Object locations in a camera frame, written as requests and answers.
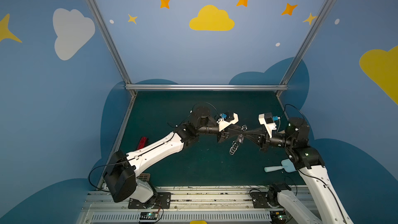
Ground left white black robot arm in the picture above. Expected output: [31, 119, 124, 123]
[101, 106, 238, 203]

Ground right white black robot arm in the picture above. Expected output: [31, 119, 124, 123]
[243, 113, 353, 224]

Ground light blue spatula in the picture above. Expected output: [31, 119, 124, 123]
[264, 159, 296, 173]

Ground right green circuit board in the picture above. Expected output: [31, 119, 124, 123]
[270, 211, 292, 224]

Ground green circuit board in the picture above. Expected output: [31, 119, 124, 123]
[138, 212, 160, 223]
[270, 211, 292, 224]

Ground red cylindrical bottle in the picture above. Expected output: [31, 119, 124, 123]
[137, 136, 149, 150]

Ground brown slotted spatula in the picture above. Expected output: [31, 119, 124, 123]
[137, 173, 150, 182]

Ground yellow object bottom edge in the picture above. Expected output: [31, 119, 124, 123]
[189, 220, 207, 224]

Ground left green circuit board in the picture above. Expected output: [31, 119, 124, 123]
[138, 212, 160, 223]

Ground right side frame bar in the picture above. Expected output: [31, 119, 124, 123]
[275, 96, 291, 126]

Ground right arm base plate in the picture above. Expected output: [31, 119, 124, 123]
[249, 191, 282, 208]

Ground aluminium mounting rail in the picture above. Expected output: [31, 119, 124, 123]
[81, 186, 338, 212]

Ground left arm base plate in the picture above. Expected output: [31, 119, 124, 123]
[127, 192, 171, 209]

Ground back aluminium frame bar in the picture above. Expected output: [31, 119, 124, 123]
[125, 84, 288, 91]

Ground left side frame bar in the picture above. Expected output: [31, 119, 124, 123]
[111, 96, 136, 153]

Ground right aluminium frame post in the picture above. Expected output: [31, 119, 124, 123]
[276, 0, 337, 98]

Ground aluminium frame post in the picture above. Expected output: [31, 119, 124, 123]
[276, 0, 337, 98]
[85, 0, 131, 85]

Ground white slotted cable duct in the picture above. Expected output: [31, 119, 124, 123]
[89, 211, 271, 224]

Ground left aluminium frame post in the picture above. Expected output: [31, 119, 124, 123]
[85, 0, 131, 85]

